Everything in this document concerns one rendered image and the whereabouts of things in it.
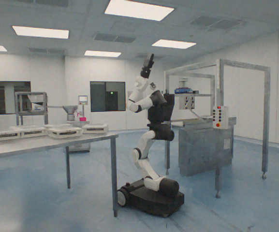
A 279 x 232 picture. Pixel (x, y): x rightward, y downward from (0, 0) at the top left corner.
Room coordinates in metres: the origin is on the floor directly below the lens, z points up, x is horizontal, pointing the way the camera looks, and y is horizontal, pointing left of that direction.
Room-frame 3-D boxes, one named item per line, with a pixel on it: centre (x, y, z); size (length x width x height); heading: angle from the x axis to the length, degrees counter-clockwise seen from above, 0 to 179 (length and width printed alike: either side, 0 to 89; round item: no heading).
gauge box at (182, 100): (3.00, -0.75, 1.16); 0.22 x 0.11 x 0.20; 121
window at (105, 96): (7.83, 1.07, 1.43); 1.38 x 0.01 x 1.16; 110
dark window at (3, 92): (6.65, 4.23, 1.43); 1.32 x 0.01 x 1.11; 110
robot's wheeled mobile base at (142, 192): (2.22, -0.18, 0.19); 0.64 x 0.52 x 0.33; 46
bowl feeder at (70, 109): (4.97, 1.56, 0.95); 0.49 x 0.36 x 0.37; 110
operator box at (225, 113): (2.27, -0.95, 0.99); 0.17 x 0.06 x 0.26; 31
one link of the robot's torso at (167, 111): (2.19, -0.25, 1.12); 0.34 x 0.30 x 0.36; 1
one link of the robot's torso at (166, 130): (2.14, -0.25, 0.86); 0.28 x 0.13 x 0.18; 46
